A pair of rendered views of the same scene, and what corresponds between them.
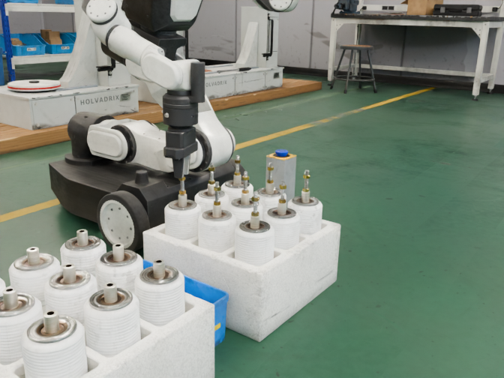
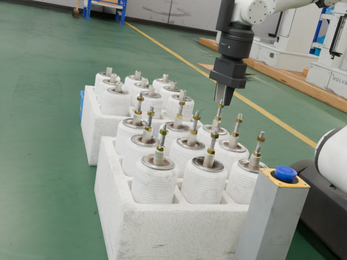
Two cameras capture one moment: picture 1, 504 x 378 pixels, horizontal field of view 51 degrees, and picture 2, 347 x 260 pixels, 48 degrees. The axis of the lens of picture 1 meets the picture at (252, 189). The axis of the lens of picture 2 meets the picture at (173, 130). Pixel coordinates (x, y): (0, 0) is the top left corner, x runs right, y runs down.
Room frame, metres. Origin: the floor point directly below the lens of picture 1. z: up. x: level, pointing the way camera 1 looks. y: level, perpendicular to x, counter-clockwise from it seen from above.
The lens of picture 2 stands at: (1.81, -0.77, 0.59)
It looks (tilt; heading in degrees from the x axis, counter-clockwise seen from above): 19 degrees down; 124
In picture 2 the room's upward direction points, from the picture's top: 11 degrees clockwise
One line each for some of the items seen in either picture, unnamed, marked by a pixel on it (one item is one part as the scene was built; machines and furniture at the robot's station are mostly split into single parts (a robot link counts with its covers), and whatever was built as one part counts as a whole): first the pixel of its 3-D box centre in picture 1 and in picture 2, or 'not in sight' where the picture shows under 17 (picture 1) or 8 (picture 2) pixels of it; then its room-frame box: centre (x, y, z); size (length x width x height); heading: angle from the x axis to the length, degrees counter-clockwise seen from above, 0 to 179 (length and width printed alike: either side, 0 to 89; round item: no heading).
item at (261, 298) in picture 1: (244, 257); (178, 198); (1.34, 0.02, 0.09); 0.39 x 0.39 x 0.18; 54
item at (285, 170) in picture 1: (279, 202); (262, 246); (1.62, -0.09, 0.16); 0.07 x 0.07 x 0.31; 54
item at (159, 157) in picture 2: (305, 196); (159, 157); (1.37, -0.15, 0.26); 0.02 x 0.02 x 0.03
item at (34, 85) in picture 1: (34, 85); not in sight; (3.25, 1.34, 0.29); 0.30 x 0.30 x 0.06
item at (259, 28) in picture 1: (209, 48); not in sight; (4.65, 0.39, 0.45); 1.51 x 0.57 x 0.74; 145
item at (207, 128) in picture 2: (182, 205); (215, 130); (1.32, 0.18, 0.25); 0.08 x 0.08 x 0.01
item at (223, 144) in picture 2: (211, 193); (232, 146); (1.41, 0.11, 0.25); 0.08 x 0.08 x 0.01
